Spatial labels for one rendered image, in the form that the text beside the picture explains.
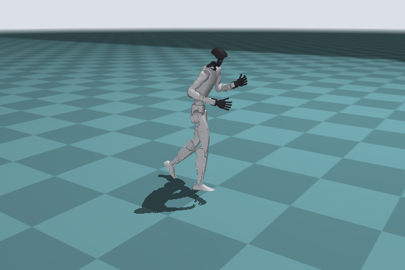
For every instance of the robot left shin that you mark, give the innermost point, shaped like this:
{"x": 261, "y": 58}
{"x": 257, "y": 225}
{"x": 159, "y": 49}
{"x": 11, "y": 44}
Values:
{"x": 182, "y": 154}

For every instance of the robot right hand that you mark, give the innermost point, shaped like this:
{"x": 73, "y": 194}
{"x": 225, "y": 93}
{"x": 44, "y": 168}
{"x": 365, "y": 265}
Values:
{"x": 222, "y": 103}

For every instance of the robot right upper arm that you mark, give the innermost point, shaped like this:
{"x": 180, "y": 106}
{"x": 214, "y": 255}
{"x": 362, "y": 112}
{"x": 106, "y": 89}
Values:
{"x": 202, "y": 77}

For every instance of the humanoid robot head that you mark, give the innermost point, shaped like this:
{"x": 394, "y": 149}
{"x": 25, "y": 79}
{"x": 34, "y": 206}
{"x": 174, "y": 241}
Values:
{"x": 220, "y": 54}

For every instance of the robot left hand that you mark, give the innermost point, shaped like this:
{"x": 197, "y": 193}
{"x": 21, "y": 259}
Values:
{"x": 240, "y": 81}

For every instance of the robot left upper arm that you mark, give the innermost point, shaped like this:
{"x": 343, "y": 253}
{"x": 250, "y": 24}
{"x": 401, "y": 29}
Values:
{"x": 218, "y": 84}

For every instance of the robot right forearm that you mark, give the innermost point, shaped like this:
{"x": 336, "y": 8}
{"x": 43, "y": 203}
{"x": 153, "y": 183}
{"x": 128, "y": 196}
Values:
{"x": 199, "y": 97}

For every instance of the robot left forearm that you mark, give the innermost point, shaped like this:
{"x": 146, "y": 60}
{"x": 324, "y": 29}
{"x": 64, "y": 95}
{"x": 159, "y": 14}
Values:
{"x": 226, "y": 87}

